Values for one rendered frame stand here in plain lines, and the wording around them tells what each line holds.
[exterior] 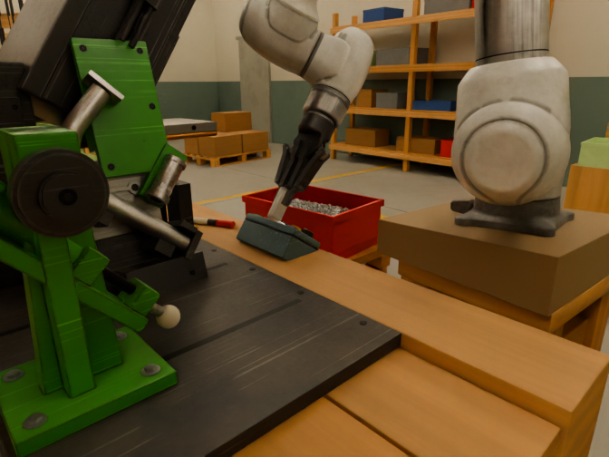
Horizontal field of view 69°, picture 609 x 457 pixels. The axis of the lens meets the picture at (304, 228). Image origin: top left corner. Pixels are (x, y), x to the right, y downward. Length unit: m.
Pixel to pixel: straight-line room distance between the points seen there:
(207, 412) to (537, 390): 0.34
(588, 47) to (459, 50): 1.57
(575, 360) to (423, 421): 0.21
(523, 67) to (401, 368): 0.43
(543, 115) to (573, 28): 5.51
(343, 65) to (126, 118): 0.45
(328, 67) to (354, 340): 0.59
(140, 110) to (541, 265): 0.68
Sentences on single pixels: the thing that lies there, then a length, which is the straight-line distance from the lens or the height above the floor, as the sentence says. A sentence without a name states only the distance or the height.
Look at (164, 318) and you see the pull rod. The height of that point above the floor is 0.95.
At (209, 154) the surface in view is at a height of 0.18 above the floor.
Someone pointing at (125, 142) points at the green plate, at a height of 1.12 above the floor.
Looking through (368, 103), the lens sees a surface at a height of 0.90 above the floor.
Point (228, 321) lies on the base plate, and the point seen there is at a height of 0.90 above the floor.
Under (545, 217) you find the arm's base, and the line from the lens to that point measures 0.93.
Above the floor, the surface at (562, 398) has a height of 0.90.
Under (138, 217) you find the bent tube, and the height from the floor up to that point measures 1.02.
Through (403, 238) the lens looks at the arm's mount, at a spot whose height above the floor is 0.90.
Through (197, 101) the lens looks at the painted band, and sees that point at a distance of 11.08.
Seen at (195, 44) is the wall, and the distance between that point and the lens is 11.14.
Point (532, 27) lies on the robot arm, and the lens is 0.74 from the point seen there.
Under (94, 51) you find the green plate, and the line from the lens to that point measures 0.79.
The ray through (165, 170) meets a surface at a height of 1.08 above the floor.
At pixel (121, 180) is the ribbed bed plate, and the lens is 0.77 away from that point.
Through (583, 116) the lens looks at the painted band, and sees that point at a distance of 6.07.
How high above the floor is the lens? 1.21
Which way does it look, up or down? 18 degrees down
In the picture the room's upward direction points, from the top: straight up
